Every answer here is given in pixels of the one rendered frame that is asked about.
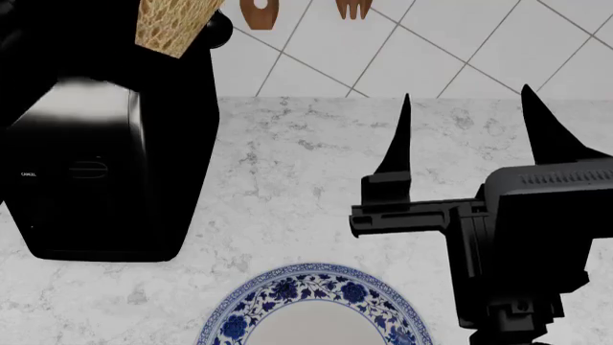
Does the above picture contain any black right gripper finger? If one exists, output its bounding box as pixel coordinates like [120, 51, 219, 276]
[520, 83, 613, 167]
[360, 92, 415, 210]

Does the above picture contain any blue and white porcelain plate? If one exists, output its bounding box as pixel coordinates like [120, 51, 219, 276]
[194, 262, 435, 345]

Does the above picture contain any toasted bread slice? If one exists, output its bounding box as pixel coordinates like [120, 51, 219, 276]
[134, 0, 226, 60]

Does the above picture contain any wooden fork spatula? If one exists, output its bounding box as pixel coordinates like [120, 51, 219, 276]
[334, 0, 375, 21]

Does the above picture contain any wooden slotted spoon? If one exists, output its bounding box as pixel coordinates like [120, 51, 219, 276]
[238, 0, 281, 32]

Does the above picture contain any black toaster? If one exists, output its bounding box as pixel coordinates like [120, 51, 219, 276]
[0, 0, 221, 264]

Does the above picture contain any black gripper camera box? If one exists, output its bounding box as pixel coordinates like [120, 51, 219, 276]
[475, 158, 613, 250]

